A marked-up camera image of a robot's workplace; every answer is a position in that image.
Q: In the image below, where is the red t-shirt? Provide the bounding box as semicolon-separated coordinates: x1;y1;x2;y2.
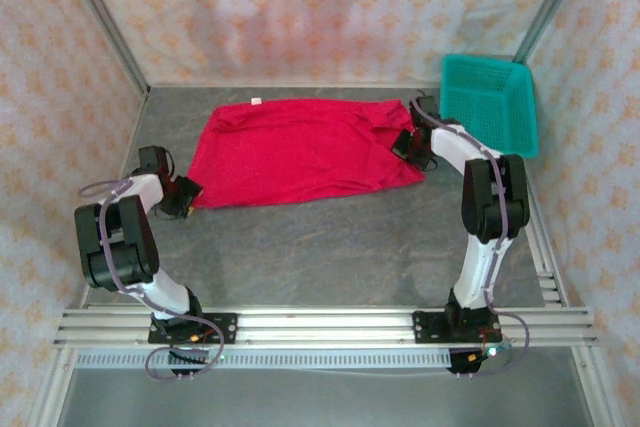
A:
188;96;427;210

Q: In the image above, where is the teal plastic basket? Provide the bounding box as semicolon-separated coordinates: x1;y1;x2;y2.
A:
438;53;540;159

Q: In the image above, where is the patterned fabric backdrop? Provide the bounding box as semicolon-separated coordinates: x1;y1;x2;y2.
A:
0;0;640;427

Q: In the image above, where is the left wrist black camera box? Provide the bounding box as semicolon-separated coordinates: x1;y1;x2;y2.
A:
174;175;204;201

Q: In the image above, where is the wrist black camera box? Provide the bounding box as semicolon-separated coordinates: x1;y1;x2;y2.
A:
390;129;414;158
174;175;204;201

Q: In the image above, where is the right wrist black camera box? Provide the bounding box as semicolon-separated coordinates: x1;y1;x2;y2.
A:
390;129;414;158

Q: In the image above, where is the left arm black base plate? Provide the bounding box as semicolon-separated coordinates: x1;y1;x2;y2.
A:
148;313;239;347

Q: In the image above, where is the aluminium frame post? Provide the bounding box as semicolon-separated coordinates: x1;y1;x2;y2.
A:
54;0;151;96
512;0;594;66

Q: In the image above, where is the aluminium mounting rail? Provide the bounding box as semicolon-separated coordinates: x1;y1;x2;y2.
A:
53;306;599;348

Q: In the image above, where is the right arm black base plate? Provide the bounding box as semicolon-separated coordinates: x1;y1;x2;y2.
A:
412;310;503;346

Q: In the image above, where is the grey slotted cable duct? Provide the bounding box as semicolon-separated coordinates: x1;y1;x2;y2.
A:
74;350;451;371

